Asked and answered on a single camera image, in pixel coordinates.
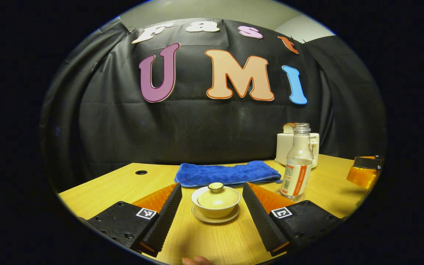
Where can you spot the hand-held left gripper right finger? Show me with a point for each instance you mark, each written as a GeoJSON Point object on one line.
{"type": "Point", "coordinates": [260, 217]}

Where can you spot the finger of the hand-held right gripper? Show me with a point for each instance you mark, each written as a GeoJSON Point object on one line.
{"type": "Point", "coordinates": [364, 173]}

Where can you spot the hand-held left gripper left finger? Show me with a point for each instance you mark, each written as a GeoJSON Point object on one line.
{"type": "Point", "coordinates": [164, 217]}

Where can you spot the beige teacup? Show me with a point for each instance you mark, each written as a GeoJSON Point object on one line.
{"type": "Point", "coordinates": [215, 212]}

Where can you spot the beige teacup lid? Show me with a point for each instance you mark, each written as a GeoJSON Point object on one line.
{"type": "Point", "coordinates": [215, 198]}

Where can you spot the clear water bottle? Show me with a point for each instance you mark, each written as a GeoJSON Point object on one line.
{"type": "Point", "coordinates": [296, 176]}

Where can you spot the beige saucer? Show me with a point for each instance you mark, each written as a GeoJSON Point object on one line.
{"type": "Point", "coordinates": [215, 220]}

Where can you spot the blue towel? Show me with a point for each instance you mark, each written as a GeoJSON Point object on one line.
{"type": "Point", "coordinates": [226, 173]}

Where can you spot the white toaster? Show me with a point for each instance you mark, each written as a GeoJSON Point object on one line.
{"type": "Point", "coordinates": [282, 147]}

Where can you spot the bread slice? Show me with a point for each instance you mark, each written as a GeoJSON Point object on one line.
{"type": "Point", "coordinates": [288, 129]}

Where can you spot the black backdrop cloth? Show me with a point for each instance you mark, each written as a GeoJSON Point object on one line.
{"type": "Point", "coordinates": [197, 125]}

